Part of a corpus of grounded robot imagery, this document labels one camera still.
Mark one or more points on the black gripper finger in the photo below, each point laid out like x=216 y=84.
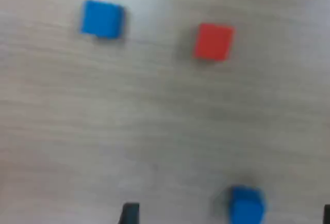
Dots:
x=130 y=213
x=327 y=215

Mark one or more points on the blue cube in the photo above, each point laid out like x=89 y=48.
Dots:
x=246 y=206
x=101 y=18

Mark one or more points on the red cube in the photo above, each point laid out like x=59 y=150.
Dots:
x=214 y=42

